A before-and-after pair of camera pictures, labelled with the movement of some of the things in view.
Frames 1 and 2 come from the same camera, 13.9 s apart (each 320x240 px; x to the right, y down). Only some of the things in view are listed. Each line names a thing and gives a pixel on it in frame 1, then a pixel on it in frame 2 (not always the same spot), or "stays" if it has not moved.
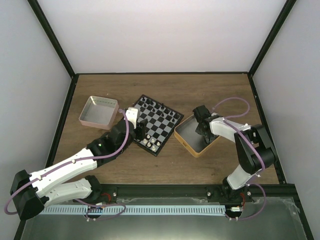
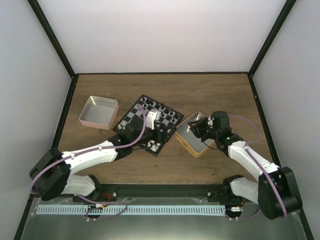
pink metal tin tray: [99, 112] stays
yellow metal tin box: [185, 134] stays
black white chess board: [162, 120] stays
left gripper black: [142, 130] to [164, 138]
